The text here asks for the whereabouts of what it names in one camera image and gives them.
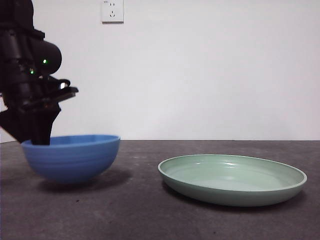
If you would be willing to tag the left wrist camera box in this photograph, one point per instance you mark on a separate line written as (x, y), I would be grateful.
(67, 93)

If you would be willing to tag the pale green round plate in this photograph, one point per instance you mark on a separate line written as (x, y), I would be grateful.
(225, 192)

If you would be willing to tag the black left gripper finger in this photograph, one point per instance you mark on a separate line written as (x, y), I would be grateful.
(17, 125)
(43, 127)

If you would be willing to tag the blue ribbed bowl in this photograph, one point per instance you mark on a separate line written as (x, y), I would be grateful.
(72, 165)

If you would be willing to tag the white wall power socket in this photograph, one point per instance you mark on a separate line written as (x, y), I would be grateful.
(112, 12)

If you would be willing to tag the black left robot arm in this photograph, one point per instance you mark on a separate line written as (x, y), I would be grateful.
(22, 50)

